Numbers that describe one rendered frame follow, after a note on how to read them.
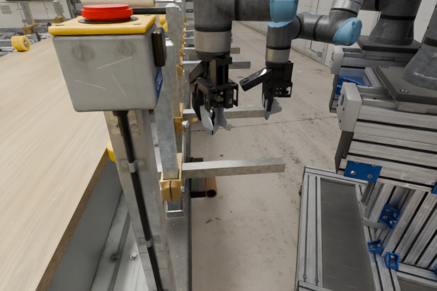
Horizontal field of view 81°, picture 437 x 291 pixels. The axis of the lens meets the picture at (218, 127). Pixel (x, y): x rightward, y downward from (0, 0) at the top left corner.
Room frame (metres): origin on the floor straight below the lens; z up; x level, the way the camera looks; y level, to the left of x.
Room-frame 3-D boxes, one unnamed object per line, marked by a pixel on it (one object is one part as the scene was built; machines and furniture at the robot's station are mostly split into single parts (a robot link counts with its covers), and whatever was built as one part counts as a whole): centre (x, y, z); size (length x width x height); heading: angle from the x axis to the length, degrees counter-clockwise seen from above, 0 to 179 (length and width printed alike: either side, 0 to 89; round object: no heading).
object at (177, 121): (0.76, 0.15, 0.85); 0.13 x 0.06 x 0.05; 6
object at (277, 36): (0.81, -0.19, 1.12); 0.09 x 0.08 x 0.11; 130
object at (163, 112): (0.49, 0.12, 0.93); 0.03 x 0.03 x 0.48; 6
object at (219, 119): (0.54, 0.00, 0.96); 0.06 x 0.03 x 0.09; 26
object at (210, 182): (1.37, 0.06, 0.04); 0.30 x 0.08 x 0.08; 6
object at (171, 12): (0.99, 0.17, 0.94); 0.03 x 0.03 x 0.48; 6
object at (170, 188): (0.51, 0.12, 0.81); 0.13 x 0.06 x 0.05; 6
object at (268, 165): (0.54, 0.04, 0.80); 0.43 x 0.03 x 0.04; 96
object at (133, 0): (3.28, 0.94, 1.05); 1.43 x 0.12 x 0.12; 96
